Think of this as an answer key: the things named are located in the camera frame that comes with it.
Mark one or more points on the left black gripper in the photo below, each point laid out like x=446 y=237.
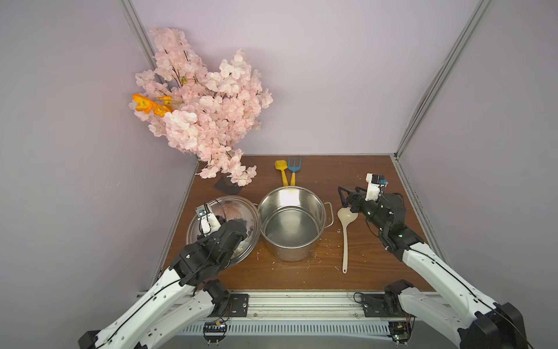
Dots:
x=233 y=227

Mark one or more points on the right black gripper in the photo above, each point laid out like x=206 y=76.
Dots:
x=357 y=201

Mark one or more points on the steel pot lid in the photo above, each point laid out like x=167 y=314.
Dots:
x=215 y=214

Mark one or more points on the stainless steel pot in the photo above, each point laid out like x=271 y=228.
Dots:
x=292 y=221

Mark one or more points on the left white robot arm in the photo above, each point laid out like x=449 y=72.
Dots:
x=187 y=291

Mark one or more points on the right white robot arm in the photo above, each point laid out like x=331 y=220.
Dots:
x=503 y=327

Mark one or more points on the blue toy fork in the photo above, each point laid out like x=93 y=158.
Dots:
x=294 y=165

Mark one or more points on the yellow toy spatula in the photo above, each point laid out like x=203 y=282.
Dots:
x=282 y=166

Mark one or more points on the left circuit board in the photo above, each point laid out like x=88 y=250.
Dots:
x=214 y=332

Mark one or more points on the circuit board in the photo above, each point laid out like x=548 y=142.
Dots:
x=400 y=332
x=214 y=332

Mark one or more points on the pink cherry blossom tree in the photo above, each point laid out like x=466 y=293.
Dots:
x=212 y=111

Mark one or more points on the right circuit board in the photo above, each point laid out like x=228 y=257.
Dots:
x=400 y=332

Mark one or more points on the orange artificial flower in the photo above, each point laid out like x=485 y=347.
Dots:
x=146 y=105

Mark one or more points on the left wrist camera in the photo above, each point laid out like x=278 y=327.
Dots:
x=208 y=223

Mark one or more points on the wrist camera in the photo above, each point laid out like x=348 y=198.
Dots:
x=375 y=188
x=208 y=223

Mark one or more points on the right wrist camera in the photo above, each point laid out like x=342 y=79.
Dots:
x=375 y=188

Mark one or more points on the aluminium frame rail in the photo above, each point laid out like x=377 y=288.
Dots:
x=314 y=305

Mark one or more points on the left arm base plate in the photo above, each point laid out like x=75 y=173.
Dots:
x=236 y=305

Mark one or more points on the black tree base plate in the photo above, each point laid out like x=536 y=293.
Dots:
x=224 y=185

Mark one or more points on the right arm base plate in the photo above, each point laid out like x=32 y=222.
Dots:
x=377 y=306

